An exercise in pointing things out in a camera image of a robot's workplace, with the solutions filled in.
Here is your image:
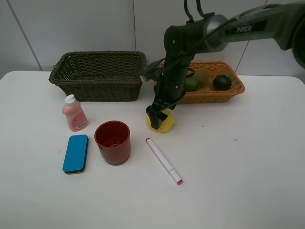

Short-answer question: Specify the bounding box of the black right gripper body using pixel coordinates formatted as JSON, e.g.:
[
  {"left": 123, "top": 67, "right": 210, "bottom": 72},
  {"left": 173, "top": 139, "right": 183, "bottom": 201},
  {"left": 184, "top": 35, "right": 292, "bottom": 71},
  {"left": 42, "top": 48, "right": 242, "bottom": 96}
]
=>
[{"left": 139, "top": 54, "right": 194, "bottom": 110}]

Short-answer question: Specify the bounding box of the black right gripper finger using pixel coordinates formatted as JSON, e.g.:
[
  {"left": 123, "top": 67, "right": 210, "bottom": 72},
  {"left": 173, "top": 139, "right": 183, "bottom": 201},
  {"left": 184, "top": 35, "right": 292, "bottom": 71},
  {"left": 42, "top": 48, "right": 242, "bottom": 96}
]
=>
[
  {"left": 146, "top": 104, "right": 168, "bottom": 130},
  {"left": 167, "top": 104, "right": 177, "bottom": 110}
]

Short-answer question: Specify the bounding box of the yellow lemon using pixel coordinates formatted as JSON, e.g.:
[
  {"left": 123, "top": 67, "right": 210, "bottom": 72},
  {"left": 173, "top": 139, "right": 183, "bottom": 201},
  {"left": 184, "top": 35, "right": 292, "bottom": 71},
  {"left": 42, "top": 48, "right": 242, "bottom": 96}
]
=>
[{"left": 146, "top": 110, "right": 175, "bottom": 133}]

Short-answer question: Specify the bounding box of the green lime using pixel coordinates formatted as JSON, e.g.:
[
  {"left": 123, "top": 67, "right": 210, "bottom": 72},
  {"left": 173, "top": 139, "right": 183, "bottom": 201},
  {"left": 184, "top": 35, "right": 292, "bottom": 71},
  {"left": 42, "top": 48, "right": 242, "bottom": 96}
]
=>
[{"left": 184, "top": 76, "right": 201, "bottom": 92}]

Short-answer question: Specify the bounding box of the brown kiwi fruit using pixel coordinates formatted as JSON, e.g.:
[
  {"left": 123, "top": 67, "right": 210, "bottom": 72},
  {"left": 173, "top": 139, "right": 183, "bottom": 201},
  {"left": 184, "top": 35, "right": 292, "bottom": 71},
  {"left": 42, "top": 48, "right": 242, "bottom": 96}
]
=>
[{"left": 194, "top": 69, "right": 210, "bottom": 88}]

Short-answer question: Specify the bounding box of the dark mangosteen fruit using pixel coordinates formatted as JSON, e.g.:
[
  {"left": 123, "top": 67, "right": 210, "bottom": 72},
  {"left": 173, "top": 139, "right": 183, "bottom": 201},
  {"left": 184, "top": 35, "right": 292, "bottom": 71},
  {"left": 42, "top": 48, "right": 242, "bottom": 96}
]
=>
[{"left": 213, "top": 74, "right": 232, "bottom": 91}]

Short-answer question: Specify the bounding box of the white pink marker pen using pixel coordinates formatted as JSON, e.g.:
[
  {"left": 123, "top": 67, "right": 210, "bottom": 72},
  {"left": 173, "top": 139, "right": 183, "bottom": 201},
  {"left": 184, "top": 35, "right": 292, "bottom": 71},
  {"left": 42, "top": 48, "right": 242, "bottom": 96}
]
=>
[{"left": 146, "top": 138, "right": 183, "bottom": 185}]

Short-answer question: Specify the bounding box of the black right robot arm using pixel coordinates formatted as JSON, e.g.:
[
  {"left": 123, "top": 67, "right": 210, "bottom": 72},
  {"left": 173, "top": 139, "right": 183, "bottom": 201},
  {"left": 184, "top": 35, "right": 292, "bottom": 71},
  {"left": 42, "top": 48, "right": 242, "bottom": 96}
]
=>
[{"left": 139, "top": 1, "right": 305, "bottom": 130}]

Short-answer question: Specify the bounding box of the red plastic cup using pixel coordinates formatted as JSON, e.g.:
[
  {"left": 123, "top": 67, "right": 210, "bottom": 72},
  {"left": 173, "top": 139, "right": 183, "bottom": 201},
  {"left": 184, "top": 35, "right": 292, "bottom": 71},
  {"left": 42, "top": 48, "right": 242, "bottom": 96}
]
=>
[{"left": 94, "top": 120, "right": 131, "bottom": 166}]

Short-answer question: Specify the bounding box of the dark brown wicker basket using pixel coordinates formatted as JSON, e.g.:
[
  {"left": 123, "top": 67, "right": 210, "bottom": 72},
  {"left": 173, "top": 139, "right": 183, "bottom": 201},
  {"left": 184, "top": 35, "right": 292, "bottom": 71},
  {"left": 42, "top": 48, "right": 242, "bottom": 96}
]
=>
[{"left": 49, "top": 51, "right": 147, "bottom": 102}]

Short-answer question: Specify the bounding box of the pink bottle white cap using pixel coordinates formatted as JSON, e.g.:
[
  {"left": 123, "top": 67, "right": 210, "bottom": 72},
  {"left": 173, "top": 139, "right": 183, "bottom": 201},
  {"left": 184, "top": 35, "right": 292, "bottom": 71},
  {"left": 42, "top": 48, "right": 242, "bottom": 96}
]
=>
[{"left": 62, "top": 94, "right": 88, "bottom": 132}]

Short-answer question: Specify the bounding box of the blue whiteboard eraser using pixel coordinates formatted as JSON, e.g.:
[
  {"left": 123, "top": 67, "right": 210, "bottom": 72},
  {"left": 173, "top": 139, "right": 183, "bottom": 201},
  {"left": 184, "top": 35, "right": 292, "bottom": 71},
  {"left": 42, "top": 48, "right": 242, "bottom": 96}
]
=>
[{"left": 62, "top": 135, "right": 89, "bottom": 174}]

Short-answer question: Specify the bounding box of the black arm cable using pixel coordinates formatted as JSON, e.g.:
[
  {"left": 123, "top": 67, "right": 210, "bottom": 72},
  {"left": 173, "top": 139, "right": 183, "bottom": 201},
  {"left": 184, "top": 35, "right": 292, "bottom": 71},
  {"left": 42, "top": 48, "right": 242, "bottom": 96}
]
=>
[{"left": 183, "top": 0, "right": 205, "bottom": 23}]

